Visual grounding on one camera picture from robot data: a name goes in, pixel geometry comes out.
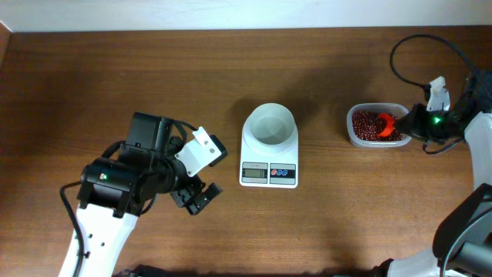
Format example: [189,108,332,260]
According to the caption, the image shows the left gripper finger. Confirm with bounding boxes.
[185,198,204,215]
[194,183,222,210]

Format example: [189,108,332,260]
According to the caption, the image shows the orange measuring scoop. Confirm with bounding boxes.
[377,113,395,138]

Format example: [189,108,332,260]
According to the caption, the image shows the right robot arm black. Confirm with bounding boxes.
[369,70,491,277]

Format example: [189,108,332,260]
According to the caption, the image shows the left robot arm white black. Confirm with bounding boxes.
[60,112,228,276]

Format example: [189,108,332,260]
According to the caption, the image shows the white digital kitchen scale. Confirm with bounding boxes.
[239,124,299,189]

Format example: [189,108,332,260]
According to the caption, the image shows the clear plastic container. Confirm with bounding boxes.
[347,103,411,148]

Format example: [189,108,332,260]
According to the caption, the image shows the red beans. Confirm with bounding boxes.
[351,111,403,142]

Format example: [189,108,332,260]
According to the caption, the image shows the white round bowl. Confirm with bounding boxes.
[244,103,297,145]

